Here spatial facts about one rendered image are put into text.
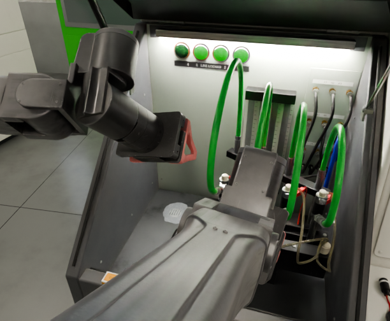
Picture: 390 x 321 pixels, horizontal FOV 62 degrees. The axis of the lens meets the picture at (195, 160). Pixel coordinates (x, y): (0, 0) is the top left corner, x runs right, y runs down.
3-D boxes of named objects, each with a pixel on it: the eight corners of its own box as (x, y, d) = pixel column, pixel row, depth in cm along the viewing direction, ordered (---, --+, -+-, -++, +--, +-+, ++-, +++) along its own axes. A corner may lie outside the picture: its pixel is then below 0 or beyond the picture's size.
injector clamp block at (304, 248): (200, 267, 99) (200, 231, 90) (208, 243, 107) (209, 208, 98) (318, 295, 91) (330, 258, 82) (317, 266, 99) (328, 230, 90)
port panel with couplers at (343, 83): (292, 165, 105) (311, 71, 88) (292, 160, 108) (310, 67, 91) (334, 172, 102) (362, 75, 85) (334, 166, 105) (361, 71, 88)
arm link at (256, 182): (172, 241, 29) (267, 276, 27) (211, 121, 30) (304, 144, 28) (199, 237, 40) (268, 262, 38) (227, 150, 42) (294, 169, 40)
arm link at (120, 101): (64, 125, 37) (101, 116, 34) (74, 72, 39) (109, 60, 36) (106, 144, 43) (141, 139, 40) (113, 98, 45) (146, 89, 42)
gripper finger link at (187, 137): (174, 136, 56) (141, 114, 49) (211, 135, 53) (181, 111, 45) (167, 174, 55) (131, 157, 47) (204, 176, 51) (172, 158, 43)
